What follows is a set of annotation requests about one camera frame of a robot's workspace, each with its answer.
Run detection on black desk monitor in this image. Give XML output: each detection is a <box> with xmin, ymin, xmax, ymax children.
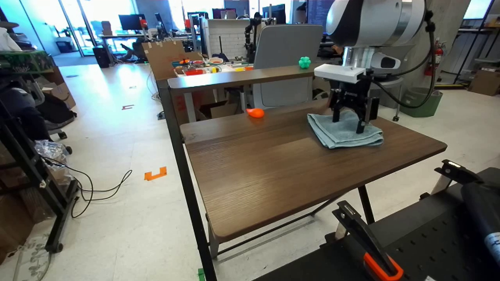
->
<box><xmin>117</xmin><ymin>13</ymin><xmax>144</xmax><ymax>32</ymax></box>

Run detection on black cylindrical device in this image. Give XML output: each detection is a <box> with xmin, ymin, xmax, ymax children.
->
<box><xmin>460</xmin><ymin>180</ymin><xmax>500</xmax><ymax>257</ymax></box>

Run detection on white partition panel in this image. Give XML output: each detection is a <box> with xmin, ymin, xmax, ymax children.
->
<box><xmin>202</xmin><ymin>18</ymin><xmax>252</xmax><ymax>60</ymax></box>

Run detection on black orange-handled bar clamp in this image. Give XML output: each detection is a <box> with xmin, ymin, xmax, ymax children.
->
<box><xmin>332</xmin><ymin>200</ymin><xmax>407</xmax><ymax>281</ymax></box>

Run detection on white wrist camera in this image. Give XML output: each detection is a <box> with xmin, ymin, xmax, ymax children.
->
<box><xmin>313</xmin><ymin>63</ymin><xmax>366</xmax><ymax>86</ymax></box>

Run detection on large cardboard sheet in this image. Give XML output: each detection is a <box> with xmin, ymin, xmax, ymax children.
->
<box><xmin>141</xmin><ymin>40</ymin><xmax>203</xmax><ymax>83</ymax></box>

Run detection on light blue towel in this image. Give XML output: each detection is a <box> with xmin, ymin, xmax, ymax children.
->
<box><xmin>307</xmin><ymin>111</ymin><xmax>385</xmax><ymax>150</ymax></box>

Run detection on small orange toy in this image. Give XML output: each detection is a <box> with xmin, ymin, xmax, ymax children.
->
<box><xmin>246</xmin><ymin>107</ymin><xmax>266</xmax><ymax>122</ymax></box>

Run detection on grey partition panel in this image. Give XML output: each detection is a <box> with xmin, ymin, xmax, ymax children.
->
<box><xmin>253</xmin><ymin>24</ymin><xmax>325</xmax><ymax>110</ymax></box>

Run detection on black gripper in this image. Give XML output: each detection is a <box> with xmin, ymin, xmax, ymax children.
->
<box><xmin>332</xmin><ymin>72</ymin><xmax>382</xmax><ymax>135</ymax></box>

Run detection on red fire extinguisher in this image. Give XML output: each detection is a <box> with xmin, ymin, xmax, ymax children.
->
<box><xmin>424</xmin><ymin>40</ymin><xmax>447</xmax><ymax>79</ymax></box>

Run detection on grey visitor chair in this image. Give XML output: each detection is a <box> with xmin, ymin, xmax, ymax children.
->
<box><xmin>377</xmin><ymin>76</ymin><xmax>414</xmax><ymax>124</ymax></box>

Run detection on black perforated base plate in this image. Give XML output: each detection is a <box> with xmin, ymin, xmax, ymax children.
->
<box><xmin>255</xmin><ymin>166</ymin><xmax>500</xmax><ymax>281</ymax></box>

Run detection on black table frame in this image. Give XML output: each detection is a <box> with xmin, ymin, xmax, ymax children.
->
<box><xmin>155</xmin><ymin>80</ymin><xmax>377</xmax><ymax>281</ymax></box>

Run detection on black floor cable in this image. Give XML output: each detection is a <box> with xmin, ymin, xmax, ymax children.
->
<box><xmin>41</xmin><ymin>155</ymin><xmax>135</xmax><ymax>221</ymax></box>

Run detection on tray of colourful toys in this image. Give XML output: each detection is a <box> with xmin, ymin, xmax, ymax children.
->
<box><xmin>172</xmin><ymin>55</ymin><xmax>257</xmax><ymax>79</ymax></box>

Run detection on dark office chair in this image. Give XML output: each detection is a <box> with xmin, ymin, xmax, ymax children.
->
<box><xmin>30</xmin><ymin>93</ymin><xmax>78</xmax><ymax>157</ymax></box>

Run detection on black metal rack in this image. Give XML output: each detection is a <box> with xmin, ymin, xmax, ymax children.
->
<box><xmin>0</xmin><ymin>96</ymin><xmax>82</xmax><ymax>257</ymax></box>

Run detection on small cardboard box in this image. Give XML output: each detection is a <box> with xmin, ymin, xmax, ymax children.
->
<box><xmin>467</xmin><ymin>69</ymin><xmax>500</xmax><ymax>99</ymax></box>

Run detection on long wooden side table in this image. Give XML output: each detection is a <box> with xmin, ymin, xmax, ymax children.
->
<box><xmin>166</xmin><ymin>61</ymin><xmax>335</xmax><ymax>124</ymax></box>

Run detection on green plastic bin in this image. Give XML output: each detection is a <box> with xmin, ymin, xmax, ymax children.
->
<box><xmin>399</xmin><ymin>86</ymin><xmax>444</xmax><ymax>119</ymax></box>

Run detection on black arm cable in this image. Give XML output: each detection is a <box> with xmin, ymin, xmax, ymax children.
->
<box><xmin>372</xmin><ymin>10</ymin><xmax>438</xmax><ymax>111</ymax></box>

